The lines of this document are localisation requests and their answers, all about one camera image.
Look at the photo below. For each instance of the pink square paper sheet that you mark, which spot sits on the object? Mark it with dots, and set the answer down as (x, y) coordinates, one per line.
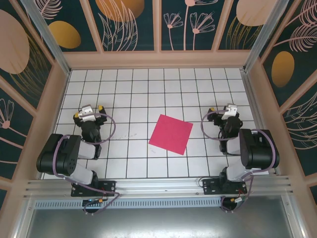
(171, 135)

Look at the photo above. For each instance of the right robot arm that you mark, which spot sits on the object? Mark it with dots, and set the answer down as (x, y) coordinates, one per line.
(260, 151)

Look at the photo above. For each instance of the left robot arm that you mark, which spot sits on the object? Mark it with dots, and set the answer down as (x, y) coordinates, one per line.
(62, 153)

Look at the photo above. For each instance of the grey metal sheet panel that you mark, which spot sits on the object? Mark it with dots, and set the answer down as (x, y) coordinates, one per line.
(158, 223)

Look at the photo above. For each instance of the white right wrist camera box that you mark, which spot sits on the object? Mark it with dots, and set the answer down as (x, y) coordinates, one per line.
(229, 112)

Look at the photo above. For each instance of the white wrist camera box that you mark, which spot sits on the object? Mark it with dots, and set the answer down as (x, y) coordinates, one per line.
(229, 112)
(87, 114)

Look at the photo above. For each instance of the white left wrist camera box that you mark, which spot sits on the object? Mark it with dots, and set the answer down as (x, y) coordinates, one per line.
(87, 114)

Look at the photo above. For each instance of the aluminium table side rail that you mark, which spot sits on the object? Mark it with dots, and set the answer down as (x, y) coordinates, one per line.
(257, 119)

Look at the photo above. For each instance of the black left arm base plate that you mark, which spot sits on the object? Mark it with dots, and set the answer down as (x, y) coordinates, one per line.
(109, 186)

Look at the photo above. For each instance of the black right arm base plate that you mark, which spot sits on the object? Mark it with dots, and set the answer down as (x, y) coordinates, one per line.
(210, 186)

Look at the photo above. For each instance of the aluminium frame post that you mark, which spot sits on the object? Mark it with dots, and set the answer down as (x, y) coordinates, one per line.
(267, 32)
(49, 37)

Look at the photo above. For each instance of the long aluminium base rail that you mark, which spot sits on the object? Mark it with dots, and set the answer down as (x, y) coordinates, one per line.
(158, 184)

